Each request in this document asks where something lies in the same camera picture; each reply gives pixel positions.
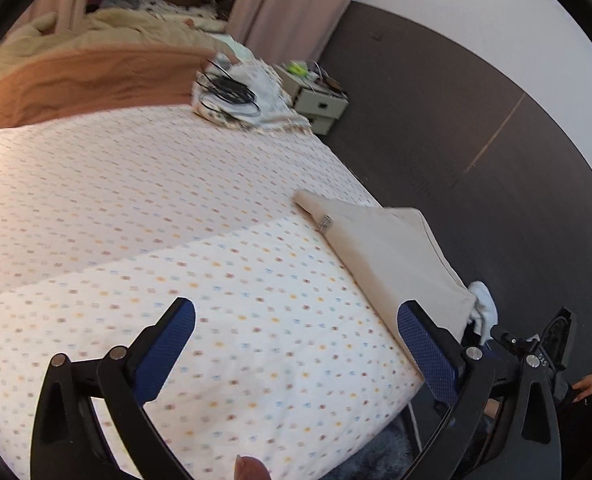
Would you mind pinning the white frilled cloth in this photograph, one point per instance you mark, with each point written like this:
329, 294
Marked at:
273, 95

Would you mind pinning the grey shaggy rug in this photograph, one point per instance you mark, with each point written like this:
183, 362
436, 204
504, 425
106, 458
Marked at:
376, 455

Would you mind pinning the bed with dotted sheet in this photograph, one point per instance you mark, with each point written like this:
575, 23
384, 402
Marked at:
176, 210

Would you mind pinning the cream duvet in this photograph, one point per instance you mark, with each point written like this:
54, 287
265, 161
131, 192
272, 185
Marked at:
141, 30

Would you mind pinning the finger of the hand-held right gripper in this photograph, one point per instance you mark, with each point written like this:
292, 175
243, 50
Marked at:
516, 340

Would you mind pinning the green object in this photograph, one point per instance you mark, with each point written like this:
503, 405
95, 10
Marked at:
297, 68

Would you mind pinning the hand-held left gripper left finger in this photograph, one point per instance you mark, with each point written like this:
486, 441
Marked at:
168, 350

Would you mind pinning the white crumpled cloth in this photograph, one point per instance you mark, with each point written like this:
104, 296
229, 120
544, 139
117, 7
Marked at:
486, 305

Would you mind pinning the orange blanket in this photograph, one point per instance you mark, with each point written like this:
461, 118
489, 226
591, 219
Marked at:
76, 80

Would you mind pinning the person's left hand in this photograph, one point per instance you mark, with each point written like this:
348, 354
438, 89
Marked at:
251, 469

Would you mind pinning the beige zip jacket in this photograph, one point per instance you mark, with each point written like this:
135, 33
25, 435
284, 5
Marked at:
401, 255

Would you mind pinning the white nightstand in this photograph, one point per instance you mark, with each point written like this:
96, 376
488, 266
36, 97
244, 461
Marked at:
321, 105

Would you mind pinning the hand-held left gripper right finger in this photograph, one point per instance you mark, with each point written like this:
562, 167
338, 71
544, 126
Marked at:
426, 355

